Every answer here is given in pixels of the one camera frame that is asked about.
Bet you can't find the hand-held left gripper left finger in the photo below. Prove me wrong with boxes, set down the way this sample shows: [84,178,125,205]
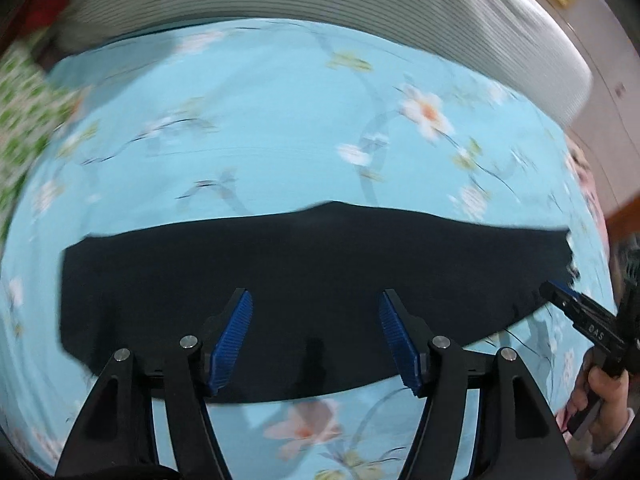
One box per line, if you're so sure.
[54,288,254,480]

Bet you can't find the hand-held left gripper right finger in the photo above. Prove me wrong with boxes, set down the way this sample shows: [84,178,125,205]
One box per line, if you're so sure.
[378,288,578,480]

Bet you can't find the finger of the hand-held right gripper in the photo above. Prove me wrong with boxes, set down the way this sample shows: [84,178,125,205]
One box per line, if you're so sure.
[539,281,626,362]

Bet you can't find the black pants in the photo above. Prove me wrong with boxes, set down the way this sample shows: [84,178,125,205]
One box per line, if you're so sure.
[58,201,577,406]

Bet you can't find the person's right forearm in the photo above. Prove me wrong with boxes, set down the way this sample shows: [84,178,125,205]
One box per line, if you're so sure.
[588,406,637,461]

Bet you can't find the person's right hand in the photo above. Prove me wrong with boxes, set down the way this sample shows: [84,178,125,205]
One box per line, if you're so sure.
[569,352,632,427]

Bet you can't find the pink floral cloth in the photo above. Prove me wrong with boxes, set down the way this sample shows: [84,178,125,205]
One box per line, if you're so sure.
[563,136,612,266]

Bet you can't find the blue floral bed sheet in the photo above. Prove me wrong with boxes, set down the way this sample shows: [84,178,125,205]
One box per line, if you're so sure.
[0,18,617,480]

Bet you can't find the green floral cloth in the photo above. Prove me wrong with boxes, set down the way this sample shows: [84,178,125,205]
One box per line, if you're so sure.
[0,35,81,241]

